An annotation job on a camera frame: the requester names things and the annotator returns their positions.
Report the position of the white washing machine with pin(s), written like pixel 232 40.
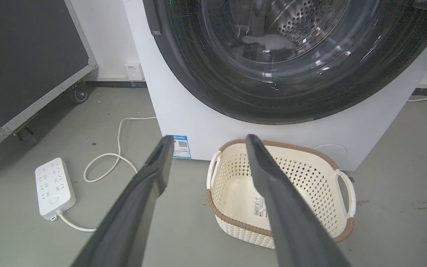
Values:
pixel 198 118

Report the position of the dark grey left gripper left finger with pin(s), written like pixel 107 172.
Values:
pixel 132 215

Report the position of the blue energy label sticker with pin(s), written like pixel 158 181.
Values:
pixel 181 146

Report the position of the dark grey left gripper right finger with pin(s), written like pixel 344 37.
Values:
pixel 287 215

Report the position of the white power strip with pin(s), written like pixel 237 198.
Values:
pixel 54 187

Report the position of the cream perforated laundry basket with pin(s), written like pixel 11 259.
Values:
pixel 310 185

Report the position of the round dark glass washer door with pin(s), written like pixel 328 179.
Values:
pixel 284 59

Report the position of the white wall socket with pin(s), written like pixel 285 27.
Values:
pixel 133 71

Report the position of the black flight case on wheels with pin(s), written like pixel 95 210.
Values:
pixel 24 63

